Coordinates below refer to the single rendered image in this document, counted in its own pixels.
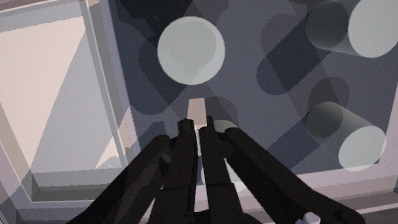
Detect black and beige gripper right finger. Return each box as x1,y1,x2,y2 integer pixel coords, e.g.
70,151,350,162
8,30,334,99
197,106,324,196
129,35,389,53
197,98,366,224

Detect clear glass cylinder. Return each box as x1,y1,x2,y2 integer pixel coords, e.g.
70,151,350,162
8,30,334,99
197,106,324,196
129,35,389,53
157,16,225,85
306,102,386,171
200,120,246,192
306,0,398,58

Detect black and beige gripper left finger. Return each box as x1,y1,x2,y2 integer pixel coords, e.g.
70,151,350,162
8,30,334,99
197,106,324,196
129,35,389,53
66,99,200,224

